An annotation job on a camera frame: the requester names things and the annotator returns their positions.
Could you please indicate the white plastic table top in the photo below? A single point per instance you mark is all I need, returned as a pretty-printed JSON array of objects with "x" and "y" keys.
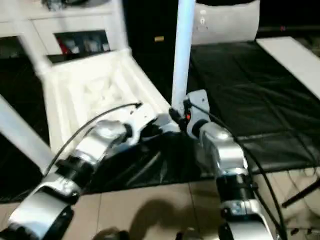
[{"x": 100, "y": 95}]

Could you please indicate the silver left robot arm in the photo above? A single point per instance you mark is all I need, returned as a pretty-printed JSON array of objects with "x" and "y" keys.
[{"x": 85, "y": 160}]

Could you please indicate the black work mat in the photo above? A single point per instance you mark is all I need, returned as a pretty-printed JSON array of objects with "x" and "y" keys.
[{"x": 240, "y": 85}]

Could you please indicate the small yellow label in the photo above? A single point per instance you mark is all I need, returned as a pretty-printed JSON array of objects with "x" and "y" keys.
[{"x": 159, "y": 39}]

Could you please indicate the grey cushion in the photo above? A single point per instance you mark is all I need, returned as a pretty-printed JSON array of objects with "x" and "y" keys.
[{"x": 230, "y": 22}]

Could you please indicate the dark right robot foot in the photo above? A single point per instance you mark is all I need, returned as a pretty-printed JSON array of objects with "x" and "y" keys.
[{"x": 187, "y": 235}]

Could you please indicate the dark robot foot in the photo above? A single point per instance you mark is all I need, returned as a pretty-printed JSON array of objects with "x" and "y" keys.
[
  {"x": 187, "y": 235},
  {"x": 110, "y": 236}
]

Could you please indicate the dark left robot foot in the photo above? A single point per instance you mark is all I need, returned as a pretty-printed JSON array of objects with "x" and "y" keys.
[{"x": 110, "y": 236}]

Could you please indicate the white flat board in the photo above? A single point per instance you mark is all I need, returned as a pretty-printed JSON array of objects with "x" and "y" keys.
[{"x": 295, "y": 60}]

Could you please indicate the white cabinet with glass doors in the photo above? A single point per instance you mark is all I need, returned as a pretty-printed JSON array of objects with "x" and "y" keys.
[{"x": 50, "y": 25}]

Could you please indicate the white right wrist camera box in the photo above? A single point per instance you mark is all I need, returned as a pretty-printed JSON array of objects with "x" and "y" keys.
[{"x": 197, "y": 104}]

